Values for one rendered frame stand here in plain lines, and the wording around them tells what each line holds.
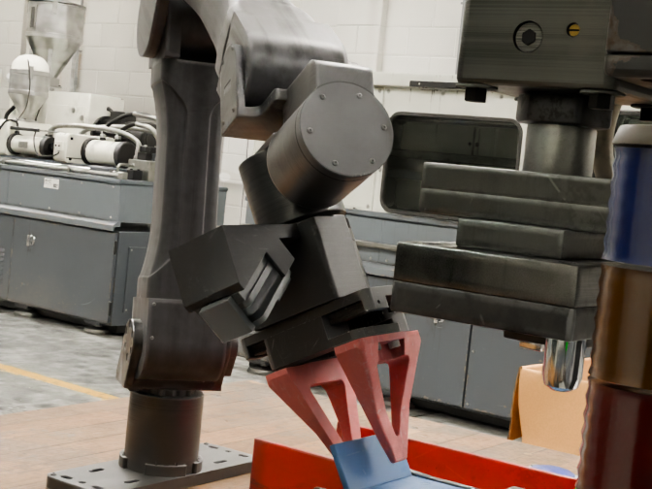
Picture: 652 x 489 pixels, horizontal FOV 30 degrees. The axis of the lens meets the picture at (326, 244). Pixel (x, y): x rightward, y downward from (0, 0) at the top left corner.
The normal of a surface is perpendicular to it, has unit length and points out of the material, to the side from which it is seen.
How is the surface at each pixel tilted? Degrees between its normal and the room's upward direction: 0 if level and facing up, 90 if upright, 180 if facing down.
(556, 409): 89
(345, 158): 68
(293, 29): 26
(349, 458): 60
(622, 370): 104
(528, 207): 90
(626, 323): 76
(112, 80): 90
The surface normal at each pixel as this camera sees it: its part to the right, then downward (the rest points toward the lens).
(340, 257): 0.77, -0.34
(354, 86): 0.36, -0.28
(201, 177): 0.36, -0.03
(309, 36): 0.24, -0.85
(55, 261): -0.62, -0.01
